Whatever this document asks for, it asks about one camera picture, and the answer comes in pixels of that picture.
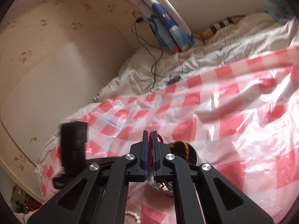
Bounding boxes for white bead bracelet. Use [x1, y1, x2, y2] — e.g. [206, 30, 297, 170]
[125, 210, 142, 224]

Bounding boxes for gold thread bracelet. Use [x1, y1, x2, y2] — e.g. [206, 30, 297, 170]
[168, 141, 191, 164]

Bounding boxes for red cord bracelet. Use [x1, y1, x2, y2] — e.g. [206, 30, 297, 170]
[148, 130, 164, 171]

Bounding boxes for round metal tin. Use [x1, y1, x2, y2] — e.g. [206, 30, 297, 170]
[147, 139, 199, 197]

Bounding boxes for white striped duvet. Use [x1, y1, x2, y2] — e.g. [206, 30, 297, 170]
[92, 13, 298, 102]

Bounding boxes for left whale curtain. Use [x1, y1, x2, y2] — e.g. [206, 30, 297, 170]
[137, 0, 195, 54]

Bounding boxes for striped pillow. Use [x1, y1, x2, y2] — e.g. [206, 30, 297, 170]
[193, 15, 245, 43]

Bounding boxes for black charger cable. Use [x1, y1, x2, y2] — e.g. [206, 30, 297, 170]
[130, 21, 181, 93]

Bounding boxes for wall charger plug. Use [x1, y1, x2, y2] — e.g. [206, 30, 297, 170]
[135, 17, 144, 24]

